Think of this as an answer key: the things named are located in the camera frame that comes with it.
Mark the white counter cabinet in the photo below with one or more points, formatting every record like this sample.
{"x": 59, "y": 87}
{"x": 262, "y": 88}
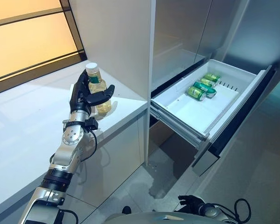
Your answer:
{"x": 37, "y": 130}

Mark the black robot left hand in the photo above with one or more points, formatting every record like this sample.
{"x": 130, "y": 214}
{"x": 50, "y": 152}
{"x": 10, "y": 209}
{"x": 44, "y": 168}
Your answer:
{"x": 78, "y": 95}

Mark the yellow drink bottle white cap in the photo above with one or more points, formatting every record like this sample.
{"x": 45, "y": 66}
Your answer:
{"x": 96, "y": 85}

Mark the orange lit window dark frame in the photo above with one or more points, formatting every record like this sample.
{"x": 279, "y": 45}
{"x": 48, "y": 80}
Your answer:
{"x": 25, "y": 39}

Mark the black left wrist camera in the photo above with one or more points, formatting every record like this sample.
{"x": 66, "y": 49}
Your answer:
{"x": 91, "y": 124}

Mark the tall white cabinet panel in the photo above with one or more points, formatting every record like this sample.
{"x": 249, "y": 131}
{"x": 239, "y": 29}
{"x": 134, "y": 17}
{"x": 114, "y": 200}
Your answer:
{"x": 112, "y": 42}

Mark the black robot left foot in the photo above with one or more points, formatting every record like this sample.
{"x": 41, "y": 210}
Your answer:
{"x": 127, "y": 209}

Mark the stainless steel fridge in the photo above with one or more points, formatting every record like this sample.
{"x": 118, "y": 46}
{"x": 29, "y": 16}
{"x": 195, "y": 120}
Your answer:
{"x": 177, "y": 30}

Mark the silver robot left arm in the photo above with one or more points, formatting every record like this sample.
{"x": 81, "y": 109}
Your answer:
{"x": 65, "y": 154}

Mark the white fridge drawer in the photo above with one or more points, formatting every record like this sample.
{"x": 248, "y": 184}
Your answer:
{"x": 189, "y": 109}

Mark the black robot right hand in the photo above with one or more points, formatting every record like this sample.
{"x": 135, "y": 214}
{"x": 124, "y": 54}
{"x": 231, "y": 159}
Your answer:
{"x": 191, "y": 201}

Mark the green drink can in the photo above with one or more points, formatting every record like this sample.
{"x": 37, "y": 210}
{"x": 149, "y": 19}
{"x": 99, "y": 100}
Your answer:
{"x": 196, "y": 93}
{"x": 212, "y": 77}
{"x": 204, "y": 88}
{"x": 207, "y": 82}

